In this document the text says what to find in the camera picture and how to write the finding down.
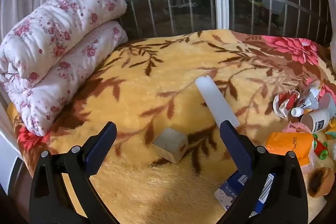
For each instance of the crumpled red white cup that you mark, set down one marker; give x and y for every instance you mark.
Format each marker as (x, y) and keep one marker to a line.
(284, 103)

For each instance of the teal yellow packet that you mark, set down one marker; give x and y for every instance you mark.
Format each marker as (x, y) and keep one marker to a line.
(331, 129)

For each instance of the crumpled white tube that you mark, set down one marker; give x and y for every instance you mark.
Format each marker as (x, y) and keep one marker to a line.
(312, 98)

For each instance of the yellow floral blanket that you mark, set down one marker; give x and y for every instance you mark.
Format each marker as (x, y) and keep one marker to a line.
(147, 77)

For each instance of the folded floral quilt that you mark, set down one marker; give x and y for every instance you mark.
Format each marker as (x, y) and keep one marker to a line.
(52, 29)

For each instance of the orange paper cup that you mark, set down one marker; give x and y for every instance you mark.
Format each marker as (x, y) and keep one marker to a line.
(286, 142)

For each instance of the white curtain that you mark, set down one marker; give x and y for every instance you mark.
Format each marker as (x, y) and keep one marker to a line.
(332, 29)

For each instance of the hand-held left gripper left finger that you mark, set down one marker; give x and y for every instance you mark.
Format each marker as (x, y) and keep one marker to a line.
(103, 144)

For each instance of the small beige cardboard box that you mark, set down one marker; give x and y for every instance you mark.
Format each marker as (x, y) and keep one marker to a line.
(169, 141)

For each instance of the brown round container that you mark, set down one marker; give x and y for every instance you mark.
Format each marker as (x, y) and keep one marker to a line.
(319, 182)

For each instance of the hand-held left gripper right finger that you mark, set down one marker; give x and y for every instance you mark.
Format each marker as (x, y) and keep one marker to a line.
(233, 145)

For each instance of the pink crumpled paper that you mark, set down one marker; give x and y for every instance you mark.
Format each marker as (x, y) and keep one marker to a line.
(296, 127)

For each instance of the blue white carton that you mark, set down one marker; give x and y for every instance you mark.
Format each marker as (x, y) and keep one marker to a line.
(231, 187)

